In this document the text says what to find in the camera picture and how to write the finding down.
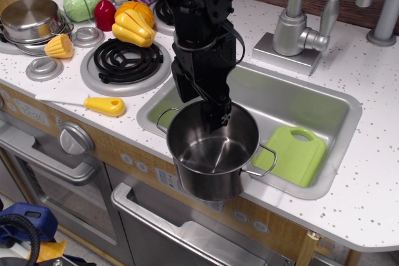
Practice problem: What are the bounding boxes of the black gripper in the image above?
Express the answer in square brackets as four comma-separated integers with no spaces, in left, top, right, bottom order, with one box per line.
[171,34,236,133]

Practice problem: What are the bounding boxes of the large steel pot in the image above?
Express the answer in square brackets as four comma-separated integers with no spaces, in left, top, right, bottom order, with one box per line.
[163,101,262,202]

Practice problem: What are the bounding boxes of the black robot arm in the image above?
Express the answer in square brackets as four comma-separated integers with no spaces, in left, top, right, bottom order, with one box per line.
[165,0,237,132]

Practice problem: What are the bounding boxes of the green plate in sink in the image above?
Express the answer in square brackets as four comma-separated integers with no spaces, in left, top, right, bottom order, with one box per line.
[148,102,180,128]

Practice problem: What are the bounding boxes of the silver sink basin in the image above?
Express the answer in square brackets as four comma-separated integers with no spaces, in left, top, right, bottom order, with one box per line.
[138,62,362,200]

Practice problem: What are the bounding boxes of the small steel pot upside down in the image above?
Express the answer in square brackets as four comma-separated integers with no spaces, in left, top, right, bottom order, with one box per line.
[1,0,74,56]

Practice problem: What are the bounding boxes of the green cutting board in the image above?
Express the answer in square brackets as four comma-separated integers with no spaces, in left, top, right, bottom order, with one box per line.
[252,126,327,188]

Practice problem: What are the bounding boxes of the front black stove burner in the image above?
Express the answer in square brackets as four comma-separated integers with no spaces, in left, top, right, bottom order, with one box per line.
[80,39,171,97]

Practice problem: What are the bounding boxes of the black stove burner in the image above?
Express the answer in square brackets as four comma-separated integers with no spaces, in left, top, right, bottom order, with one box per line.
[80,39,171,97]
[150,0,175,36]

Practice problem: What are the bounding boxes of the back black stove burner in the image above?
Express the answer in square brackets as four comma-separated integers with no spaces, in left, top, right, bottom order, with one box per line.
[150,0,175,36]

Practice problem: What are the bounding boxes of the silver toy faucet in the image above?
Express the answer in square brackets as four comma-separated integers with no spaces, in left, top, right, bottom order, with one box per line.
[252,0,340,76]

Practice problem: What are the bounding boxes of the yellow toy squash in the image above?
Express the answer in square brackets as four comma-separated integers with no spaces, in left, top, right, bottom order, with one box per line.
[112,9,155,48]

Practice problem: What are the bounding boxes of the orange toy pumpkin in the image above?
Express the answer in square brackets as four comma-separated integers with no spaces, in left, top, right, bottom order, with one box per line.
[114,1,155,28]

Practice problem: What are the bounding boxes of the toy dishwasher door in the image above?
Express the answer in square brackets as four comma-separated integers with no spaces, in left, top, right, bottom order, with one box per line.
[107,166,296,265]

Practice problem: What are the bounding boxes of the red toy pepper half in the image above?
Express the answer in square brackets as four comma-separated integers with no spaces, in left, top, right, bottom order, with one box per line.
[94,0,116,32]

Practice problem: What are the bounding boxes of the silver oven dial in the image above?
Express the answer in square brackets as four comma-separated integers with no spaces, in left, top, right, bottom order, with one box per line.
[59,121,95,156]

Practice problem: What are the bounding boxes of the silver stove knob back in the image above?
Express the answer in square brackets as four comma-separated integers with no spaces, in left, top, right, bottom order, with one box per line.
[71,27,105,48]

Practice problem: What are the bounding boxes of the silver stove knob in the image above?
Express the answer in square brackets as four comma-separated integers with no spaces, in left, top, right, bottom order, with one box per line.
[71,27,105,48]
[26,57,64,82]

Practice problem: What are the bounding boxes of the toy oven door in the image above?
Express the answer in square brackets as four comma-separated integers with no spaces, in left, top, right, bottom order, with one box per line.
[1,112,133,265]

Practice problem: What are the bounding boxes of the yellow toy corn piece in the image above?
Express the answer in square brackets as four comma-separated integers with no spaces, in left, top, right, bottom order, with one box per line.
[44,34,74,59]

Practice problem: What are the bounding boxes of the green toy cabbage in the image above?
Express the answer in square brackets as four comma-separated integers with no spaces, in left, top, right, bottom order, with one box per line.
[63,0,101,22]

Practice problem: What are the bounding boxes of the silver stove knob front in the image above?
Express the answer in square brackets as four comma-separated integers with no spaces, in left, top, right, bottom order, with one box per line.
[26,57,64,82]

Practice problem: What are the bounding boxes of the blue clamp tool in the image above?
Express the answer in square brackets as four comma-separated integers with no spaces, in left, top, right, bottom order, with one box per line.
[1,202,58,242]

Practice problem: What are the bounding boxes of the yellow cloth on floor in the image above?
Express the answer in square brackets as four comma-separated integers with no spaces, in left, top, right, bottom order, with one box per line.
[36,240,67,263]

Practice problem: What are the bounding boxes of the yellow handled toy knife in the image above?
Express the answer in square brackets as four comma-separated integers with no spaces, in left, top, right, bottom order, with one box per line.
[35,91,125,116]

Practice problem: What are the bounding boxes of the silver post right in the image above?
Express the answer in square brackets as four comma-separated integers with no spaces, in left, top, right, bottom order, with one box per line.
[367,0,398,47]

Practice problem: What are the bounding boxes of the black hose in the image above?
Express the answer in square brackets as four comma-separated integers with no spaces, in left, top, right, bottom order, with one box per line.
[0,214,41,266]

